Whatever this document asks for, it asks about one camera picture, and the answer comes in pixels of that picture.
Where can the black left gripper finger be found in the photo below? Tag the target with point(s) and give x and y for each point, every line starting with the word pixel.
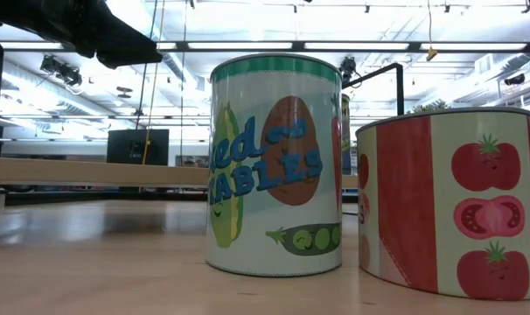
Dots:
pixel 129 44

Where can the mixed vegetables can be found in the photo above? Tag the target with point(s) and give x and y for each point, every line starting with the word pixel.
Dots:
pixel 274 175

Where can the wooden shelf board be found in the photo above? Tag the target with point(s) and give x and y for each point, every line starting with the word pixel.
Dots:
pixel 94 172

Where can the black ceiling spotlight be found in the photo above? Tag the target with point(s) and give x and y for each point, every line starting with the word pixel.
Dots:
pixel 64 72

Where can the black monitor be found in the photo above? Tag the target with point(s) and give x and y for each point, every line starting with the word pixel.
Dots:
pixel 136 146

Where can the blue can yellow label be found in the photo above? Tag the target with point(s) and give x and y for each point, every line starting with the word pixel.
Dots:
pixel 346 131

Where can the yellow hanging connector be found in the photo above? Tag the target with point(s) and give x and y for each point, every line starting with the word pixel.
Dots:
pixel 431 54

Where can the wide red tomato can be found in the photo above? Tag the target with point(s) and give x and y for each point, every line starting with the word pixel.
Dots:
pixel 444 210

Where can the black ceiling device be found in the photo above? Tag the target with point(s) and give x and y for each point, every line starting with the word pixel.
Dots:
pixel 515 79

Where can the black rig frame bar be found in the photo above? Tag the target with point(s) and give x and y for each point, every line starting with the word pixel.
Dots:
pixel 297 46

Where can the small black mounted camera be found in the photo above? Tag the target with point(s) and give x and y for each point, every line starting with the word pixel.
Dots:
pixel 348 67

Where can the black camera bracket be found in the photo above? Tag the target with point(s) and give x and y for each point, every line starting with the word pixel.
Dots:
pixel 399 87

